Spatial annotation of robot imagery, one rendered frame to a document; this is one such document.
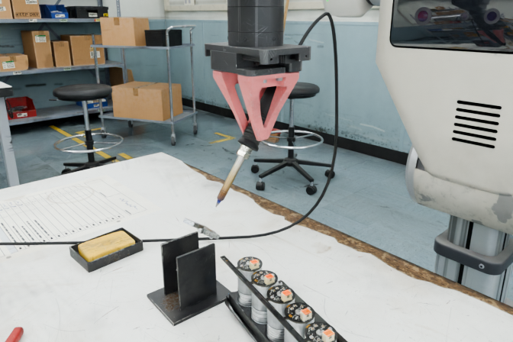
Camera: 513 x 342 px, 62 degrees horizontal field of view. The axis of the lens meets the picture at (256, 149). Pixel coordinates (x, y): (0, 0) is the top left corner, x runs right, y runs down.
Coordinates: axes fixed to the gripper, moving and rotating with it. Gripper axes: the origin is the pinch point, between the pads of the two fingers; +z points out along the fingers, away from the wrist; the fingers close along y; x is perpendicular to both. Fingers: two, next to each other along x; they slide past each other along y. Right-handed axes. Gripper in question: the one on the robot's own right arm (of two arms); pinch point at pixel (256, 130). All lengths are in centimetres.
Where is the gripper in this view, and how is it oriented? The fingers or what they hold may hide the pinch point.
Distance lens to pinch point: 47.0
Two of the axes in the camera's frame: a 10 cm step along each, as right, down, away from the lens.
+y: 6.3, 2.4, -7.4
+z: 0.0, 9.5, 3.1
